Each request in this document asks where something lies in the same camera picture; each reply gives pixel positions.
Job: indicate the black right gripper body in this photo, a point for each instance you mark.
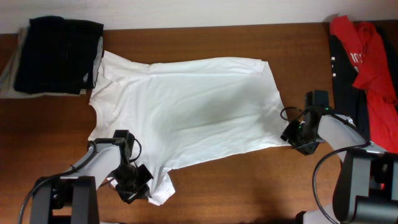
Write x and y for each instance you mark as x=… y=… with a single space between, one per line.
x=303 y=138

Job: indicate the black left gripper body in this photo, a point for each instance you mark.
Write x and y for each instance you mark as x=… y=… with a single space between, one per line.
x=134 y=182

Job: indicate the white t-shirt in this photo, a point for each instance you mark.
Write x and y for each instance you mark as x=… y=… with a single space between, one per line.
x=186 y=113

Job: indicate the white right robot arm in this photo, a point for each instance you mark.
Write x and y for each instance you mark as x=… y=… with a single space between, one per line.
x=366 y=189

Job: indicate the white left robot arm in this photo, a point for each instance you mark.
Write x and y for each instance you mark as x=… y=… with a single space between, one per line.
x=71 y=196

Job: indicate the dark grey garment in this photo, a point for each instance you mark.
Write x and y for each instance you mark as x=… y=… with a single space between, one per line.
x=348 y=99

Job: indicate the red t-shirt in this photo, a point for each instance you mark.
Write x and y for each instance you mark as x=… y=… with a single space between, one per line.
x=366 y=52

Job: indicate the folded black garment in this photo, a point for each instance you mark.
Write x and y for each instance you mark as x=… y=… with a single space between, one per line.
x=59 y=56

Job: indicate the beige folded garment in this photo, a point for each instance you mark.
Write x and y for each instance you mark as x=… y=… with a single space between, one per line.
x=9 y=73

